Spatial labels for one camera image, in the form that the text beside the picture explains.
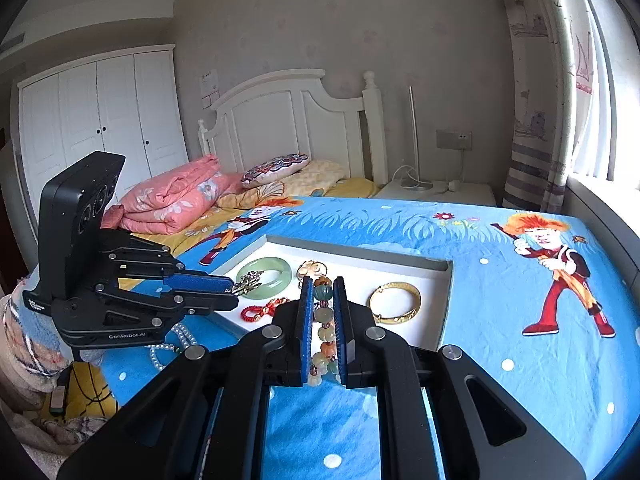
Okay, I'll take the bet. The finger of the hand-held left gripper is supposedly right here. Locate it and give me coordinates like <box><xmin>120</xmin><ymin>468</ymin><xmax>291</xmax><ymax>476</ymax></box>
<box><xmin>95</xmin><ymin>285</ymin><xmax>241</xmax><ymax>328</ymax></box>
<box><xmin>97</xmin><ymin>232</ymin><xmax>236</xmax><ymax>297</ymax></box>

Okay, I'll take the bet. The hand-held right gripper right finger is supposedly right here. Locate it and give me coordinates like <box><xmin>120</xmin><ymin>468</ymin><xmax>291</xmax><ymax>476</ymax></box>
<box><xmin>332</xmin><ymin>275</ymin><xmax>587</xmax><ymax>480</ymax></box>

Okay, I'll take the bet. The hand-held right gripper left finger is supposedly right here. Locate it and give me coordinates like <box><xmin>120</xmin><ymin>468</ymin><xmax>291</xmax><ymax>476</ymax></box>
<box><xmin>57</xmin><ymin>275</ymin><xmax>316</xmax><ymax>480</ymax></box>

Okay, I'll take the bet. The multicoloured stone bead bracelet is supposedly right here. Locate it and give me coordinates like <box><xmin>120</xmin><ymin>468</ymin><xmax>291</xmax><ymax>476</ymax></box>
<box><xmin>309</xmin><ymin>275</ymin><xmax>341</xmax><ymax>387</ymax></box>

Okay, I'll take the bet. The silver metal brooch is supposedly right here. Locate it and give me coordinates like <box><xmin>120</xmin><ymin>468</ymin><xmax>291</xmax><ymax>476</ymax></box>
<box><xmin>230</xmin><ymin>270</ymin><xmax>266</xmax><ymax>297</ymax></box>

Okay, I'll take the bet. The red cord bracelet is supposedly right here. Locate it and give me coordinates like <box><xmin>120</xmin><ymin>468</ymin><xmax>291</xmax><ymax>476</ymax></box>
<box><xmin>240</xmin><ymin>297</ymin><xmax>291</xmax><ymax>323</ymax></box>

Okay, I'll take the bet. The gold bangle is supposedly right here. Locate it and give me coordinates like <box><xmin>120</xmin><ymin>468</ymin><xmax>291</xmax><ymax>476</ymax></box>
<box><xmin>368</xmin><ymin>282</ymin><xmax>422</xmax><ymax>326</ymax></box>

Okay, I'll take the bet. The flower hair ornament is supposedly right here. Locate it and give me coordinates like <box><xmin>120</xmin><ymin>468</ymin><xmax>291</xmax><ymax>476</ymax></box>
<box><xmin>296</xmin><ymin>260</ymin><xmax>331</xmax><ymax>291</ymax></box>

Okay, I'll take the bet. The green jade bangle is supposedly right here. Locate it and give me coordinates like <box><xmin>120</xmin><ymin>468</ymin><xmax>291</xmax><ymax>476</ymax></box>
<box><xmin>236</xmin><ymin>256</ymin><xmax>293</xmax><ymax>300</ymax></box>

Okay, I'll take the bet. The grey shallow cardboard box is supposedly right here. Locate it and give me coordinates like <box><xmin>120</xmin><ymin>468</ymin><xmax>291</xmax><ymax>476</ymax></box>
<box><xmin>212</xmin><ymin>237</ymin><xmax>453</xmax><ymax>351</ymax></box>

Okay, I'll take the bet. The pink floral quilt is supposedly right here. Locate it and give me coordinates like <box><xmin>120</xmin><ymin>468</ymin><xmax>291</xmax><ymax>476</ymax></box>
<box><xmin>102</xmin><ymin>155</ymin><xmax>241</xmax><ymax>236</ymax></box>

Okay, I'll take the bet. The white wardrobe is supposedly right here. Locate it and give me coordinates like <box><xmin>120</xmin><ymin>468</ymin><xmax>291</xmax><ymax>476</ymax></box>
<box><xmin>17</xmin><ymin>45</ymin><xmax>188</xmax><ymax>201</ymax></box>

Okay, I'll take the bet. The plaid blanket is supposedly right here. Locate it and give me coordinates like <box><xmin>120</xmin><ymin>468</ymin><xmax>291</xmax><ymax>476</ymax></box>
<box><xmin>0</xmin><ymin>280</ymin><xmax>76</xmax><ymax>411</ymax></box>

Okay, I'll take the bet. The patterned round pillow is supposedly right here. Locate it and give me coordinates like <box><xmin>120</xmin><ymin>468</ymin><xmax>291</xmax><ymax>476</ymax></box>
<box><xmin>241</xmin><ymin>152</ymin><xmax>312</xmax><ymax>190</ymax></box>

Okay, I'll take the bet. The blue cartoon printed bedsheet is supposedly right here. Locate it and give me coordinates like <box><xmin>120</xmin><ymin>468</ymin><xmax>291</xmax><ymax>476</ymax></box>
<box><xmin>30</xmin><ymin>195</ymin><xmax>640</xmax><ymax>480</ymax></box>

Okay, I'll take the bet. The pale yellow pillow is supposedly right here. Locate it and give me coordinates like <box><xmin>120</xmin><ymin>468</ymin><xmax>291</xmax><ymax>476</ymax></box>
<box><xmin>295</xmin><ymin>159</ymin><xmax>347</xmax><ymax>196</ymax></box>

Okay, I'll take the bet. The white wooden headboard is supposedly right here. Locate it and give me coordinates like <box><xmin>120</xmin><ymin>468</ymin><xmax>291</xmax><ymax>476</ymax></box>
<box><xmin>197</xmin><ymin>69</ymin><xmax>388</xmax><ymax>186</ymax></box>

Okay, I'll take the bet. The white nightstand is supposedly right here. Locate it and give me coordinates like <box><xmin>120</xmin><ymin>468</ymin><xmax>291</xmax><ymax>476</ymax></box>
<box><xmin>372</xmin><ymin>180</ymin><xmax>496</xmax><ymax>206</ymax></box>

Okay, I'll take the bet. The printed curtain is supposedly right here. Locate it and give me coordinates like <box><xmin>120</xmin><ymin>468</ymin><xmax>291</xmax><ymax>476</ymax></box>
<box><xmin>492</xmin><ymin>0</ymin><xmax>601</xmax><ymax>213</ymax></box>

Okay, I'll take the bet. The window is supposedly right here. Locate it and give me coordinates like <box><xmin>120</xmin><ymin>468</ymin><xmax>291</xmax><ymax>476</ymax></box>
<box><xmin>570</xmin><ymin>0</ymin><xmax>640</xmax><ymax>186</ymax></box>

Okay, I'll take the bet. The white pearl bracelet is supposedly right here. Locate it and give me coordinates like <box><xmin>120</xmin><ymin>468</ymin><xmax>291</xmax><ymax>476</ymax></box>
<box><xmin>150</xmin><ymin>322</ymin><xmax>198</xmax><ymax>372</ymax></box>

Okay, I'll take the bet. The white cable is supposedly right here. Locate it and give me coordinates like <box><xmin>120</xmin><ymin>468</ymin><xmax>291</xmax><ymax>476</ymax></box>
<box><xmin>392</xmin><ymin>162</ymin><xmax>461</xmax><ymax>190</ymax></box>

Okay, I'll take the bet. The grey wall socket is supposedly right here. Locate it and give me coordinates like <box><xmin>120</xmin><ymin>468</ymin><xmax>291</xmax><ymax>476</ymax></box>
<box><xmin>436</xmin><ymin>129</ymin><xmax>473</xmax><ymax>151</ymax></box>

